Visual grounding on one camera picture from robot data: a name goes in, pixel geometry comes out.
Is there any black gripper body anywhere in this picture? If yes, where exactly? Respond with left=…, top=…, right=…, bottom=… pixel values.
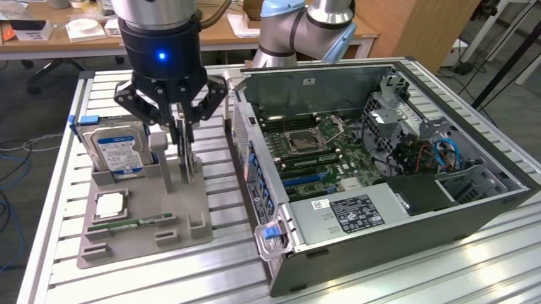
left=116, top=15, right=211, bottom=105

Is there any black graphics card metal bracket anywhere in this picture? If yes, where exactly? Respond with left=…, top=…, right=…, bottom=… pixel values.
left=174, top=106, right=199, bottom=184

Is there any wooden office desk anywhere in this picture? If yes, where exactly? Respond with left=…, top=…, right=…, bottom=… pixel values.
left=0, top=0, right=150, bottom=61
left=146, top=0, right=380, bottom=69

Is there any hard disk in blue caddy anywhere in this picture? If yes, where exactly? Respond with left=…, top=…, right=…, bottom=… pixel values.
left=68, top=110, right=153, bottom=181

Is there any white cardboard box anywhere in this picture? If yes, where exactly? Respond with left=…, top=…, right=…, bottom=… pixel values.
left=103, top=18, right=123, bottom=37

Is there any black RAM slot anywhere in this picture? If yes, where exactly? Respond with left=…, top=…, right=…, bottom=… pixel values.
left=258, top=113, right=317, bottom=125
left=262, top=120, right=318, bottom=133
left=281, top=164, right=340, bottom=179

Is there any black office chair base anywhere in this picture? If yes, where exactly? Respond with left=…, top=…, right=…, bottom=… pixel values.
left=20, top=55, right=126, bottom=94

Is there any blue expansion card retainer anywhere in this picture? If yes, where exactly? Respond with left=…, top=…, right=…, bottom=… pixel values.
left=246, top=141, right=281, bottom=221

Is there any white paper stack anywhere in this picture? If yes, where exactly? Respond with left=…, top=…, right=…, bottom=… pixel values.
left=227, top=13, right=262, bottom=39

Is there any CPU socket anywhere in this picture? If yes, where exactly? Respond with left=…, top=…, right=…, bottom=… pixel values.
left=287, top=130, right=326, bottom=156

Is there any open brown cardboard box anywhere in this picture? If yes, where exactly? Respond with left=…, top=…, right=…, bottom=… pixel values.
left=243, top=0, right=263, bottom=22

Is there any metal socket cover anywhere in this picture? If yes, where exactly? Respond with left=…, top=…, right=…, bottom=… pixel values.
left=314, top=114, right=346, bottom=144

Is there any white box black lid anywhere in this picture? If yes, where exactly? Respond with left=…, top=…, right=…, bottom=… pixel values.
left=11, top=19, right=55, bottom=41

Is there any silver CPU chip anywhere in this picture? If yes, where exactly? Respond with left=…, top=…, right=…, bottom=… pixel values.
left=96, top=193, right=127, bottom=219

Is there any blue expansion slot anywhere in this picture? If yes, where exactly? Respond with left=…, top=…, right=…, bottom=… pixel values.
left=282, top=173, right=332, bottom=188

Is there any green RAM stick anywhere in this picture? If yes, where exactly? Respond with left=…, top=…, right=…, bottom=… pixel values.
left=88, top=212, right=177, bottom=231

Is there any green motherboard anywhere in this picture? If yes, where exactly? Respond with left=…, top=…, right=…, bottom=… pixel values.
left=253, top=107, right=397, bottom=203

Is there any perforated metal drive cage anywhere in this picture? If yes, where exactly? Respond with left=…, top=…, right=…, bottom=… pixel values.
left=362, top=72, right=424, bottom=153

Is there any small silver chipset heatsink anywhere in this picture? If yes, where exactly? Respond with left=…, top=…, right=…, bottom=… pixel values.
left=337, top=177, right=361, bottom=191

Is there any grey plastic parts rack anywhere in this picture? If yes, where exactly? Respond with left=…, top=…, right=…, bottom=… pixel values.
left=75, top=132, right=215, bottom=270

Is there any blue case latch tab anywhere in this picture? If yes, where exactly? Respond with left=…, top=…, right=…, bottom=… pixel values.
left=262, top=226, right=283, bottom=242

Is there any grey power supply unit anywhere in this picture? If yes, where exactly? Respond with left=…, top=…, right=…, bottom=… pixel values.
left=289, top=182, right=412, bottom=248

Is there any wooden cabinet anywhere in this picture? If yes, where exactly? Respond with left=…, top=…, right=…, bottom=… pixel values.
left=354, top=0, right=482, bottom=72

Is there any dark grey open PC case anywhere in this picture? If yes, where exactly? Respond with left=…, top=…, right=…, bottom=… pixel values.
left=222, top=61, right=541, bottom=298

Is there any grey metal disk bay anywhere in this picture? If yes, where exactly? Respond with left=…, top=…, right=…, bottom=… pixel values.
left=434, top=164, right=508, bottom=203

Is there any black slanted stand pole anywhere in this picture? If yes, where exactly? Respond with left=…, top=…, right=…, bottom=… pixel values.
left=470, top=18, right=541, bottom=108

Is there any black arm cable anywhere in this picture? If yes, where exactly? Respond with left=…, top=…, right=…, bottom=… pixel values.
left=197, top=0, right=233, bottom=31

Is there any white floor cable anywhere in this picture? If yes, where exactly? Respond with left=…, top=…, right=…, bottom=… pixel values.
left=0, top=132, right=64, bottom=153

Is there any blue floor cable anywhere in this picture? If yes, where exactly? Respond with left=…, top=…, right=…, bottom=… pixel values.
left=0, top=153, right=34, bottom=272

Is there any blue wire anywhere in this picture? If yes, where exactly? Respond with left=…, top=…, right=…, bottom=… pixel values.
left=433, top=136, right=464, bottom=174

